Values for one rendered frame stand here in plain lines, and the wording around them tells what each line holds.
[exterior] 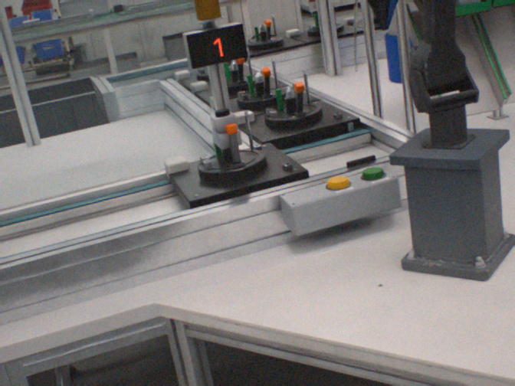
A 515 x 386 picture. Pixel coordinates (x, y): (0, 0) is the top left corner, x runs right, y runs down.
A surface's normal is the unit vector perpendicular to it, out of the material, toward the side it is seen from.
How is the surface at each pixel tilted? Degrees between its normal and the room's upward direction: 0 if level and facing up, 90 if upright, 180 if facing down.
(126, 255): 90
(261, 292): 0
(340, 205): 90
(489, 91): 45
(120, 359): 0
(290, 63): 90
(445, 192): 90
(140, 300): 0
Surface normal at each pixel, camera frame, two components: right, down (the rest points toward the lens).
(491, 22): -0.03, -0.43
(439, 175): -0.57, 0.36
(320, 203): 0.29, 0.28
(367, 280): -0.16, -0.93
